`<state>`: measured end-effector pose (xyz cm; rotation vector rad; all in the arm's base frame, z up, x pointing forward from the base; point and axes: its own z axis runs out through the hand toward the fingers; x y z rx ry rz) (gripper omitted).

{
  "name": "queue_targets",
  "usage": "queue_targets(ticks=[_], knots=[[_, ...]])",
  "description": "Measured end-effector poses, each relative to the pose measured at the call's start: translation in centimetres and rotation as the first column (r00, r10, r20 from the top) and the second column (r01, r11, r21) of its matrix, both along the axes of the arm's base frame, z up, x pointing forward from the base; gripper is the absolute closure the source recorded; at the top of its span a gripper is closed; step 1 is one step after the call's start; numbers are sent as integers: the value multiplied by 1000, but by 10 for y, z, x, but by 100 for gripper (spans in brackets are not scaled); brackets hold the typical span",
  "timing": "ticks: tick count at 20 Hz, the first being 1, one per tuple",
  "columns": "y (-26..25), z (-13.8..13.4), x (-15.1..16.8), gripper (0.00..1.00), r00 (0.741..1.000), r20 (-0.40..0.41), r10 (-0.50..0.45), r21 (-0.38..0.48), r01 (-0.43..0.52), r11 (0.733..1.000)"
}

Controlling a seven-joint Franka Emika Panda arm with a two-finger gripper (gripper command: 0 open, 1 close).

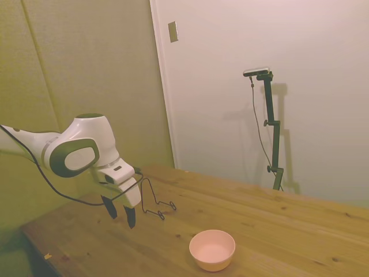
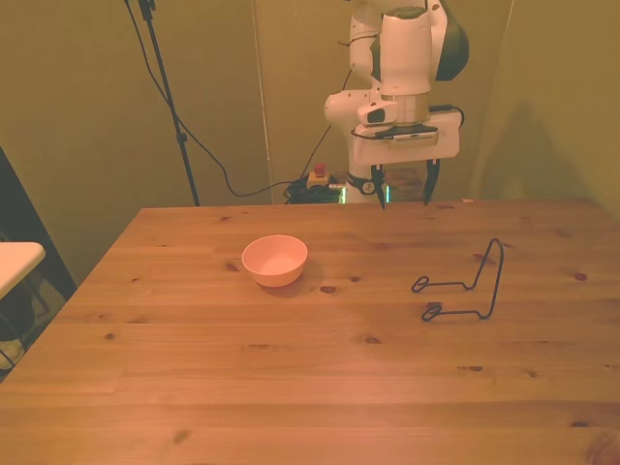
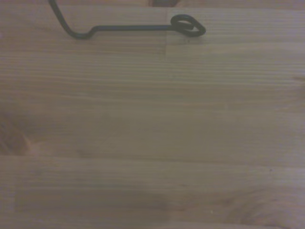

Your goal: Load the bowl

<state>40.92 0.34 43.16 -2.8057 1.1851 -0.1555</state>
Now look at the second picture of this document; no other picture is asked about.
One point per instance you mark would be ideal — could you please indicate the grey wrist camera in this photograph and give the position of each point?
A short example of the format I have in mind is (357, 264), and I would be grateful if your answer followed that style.
(412, 138)

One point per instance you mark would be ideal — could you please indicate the pink plastic bowl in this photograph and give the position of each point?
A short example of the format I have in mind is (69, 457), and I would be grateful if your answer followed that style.
(276, 276)

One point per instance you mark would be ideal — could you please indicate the red emergency stop button box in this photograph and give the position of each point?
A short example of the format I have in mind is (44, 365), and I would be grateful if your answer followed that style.
(319, 175)

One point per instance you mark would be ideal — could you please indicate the thin white vertical pole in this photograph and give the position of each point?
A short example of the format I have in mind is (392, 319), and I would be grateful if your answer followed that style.
(264, 111)

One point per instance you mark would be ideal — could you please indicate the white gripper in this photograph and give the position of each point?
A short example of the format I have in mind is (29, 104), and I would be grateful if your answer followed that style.
(368, 151)

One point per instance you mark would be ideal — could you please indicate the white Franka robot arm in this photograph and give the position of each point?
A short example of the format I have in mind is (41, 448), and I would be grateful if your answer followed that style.
(404, 48)

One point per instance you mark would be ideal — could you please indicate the white side table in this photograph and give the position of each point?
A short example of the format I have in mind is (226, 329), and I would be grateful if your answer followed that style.
(17, 261)

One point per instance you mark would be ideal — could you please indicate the black tripod stand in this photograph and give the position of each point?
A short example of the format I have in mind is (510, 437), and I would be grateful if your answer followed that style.
(167, 92)

